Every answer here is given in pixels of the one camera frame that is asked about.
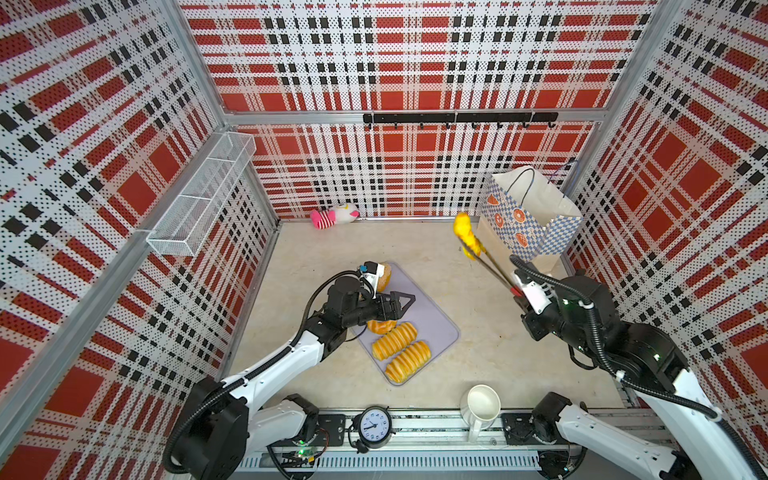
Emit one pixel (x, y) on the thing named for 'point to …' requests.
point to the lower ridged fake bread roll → (412, 358)
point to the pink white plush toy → (327, 218)
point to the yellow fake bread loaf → (463, 230)
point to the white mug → (480, 406)
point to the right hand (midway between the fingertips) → (525, 299)
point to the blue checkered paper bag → (525, 212)
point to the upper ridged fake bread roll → (400, 336)
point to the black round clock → (370, 429)
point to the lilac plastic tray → (433, 326)
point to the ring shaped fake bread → (381, 327)
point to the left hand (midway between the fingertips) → (405, 303)
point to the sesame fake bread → (384, 280)
